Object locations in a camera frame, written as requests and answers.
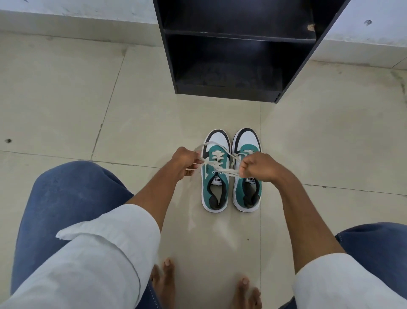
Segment person's left hand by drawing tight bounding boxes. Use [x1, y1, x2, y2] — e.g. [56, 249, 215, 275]
[170, 147, 204, 181]

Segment person's right hand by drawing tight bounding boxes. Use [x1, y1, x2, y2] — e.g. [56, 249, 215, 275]
[238, 152, 284, 189]

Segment white shoelace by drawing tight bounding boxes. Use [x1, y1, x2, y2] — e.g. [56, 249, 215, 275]
[185, 143, 252, 179]

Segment person's right forearm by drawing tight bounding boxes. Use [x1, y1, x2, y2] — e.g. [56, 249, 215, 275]
[270, 173, 347, 275]

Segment person's left forearm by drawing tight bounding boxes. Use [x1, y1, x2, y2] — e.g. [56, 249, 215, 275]
[125, 166, 189, 232]

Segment green white black sneaker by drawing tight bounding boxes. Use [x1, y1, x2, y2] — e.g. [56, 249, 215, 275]
[201, 129, 232, 213]
[232, 128, 263, 213]

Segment black wooden shelf unit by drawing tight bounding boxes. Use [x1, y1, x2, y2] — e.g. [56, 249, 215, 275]
[153, 0, 351, 104]

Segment person's left blue jeans leg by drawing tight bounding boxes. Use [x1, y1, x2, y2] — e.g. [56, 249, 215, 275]
[10, 161, 163, 309]

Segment person's blue jeans leg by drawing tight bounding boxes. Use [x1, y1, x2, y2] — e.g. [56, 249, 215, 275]
[10, 161, 163, 309]
[277, 222, 407, 309]

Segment person's left bare foot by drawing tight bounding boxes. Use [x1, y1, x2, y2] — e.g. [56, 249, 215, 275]
[150, 258, 176, 309]

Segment person's bare foot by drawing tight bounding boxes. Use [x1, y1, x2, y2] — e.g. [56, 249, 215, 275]
[150, 258, 176, 309]
[230, 277, 263, 309]

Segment person's right bare foot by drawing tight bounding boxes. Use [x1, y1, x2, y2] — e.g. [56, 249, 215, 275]
[230, 277, 263, 309]

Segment person's left white sleeve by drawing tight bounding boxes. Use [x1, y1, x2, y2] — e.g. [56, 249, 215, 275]
[0, 204, 162, 309]

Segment person's white sleeve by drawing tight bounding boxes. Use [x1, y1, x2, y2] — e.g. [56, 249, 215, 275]
[0, 204, 162, 309]
[291, 253, 407, 309]

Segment person's right white sleeve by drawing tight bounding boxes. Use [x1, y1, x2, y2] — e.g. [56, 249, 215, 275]
[291, 253, 407, 309]

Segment person's right blue jeans leg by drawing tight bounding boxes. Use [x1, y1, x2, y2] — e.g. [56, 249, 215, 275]
[277, 222, 407, 309]

